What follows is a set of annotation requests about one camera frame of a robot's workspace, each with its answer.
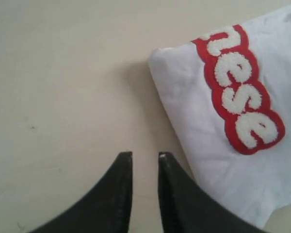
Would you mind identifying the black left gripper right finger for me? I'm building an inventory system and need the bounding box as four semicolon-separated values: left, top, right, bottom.
158;152;262;233

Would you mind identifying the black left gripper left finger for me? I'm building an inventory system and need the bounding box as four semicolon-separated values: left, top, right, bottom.
34;151;132;233

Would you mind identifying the white t-shirt with red logo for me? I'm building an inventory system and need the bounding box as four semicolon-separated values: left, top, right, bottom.
148;5;291;228

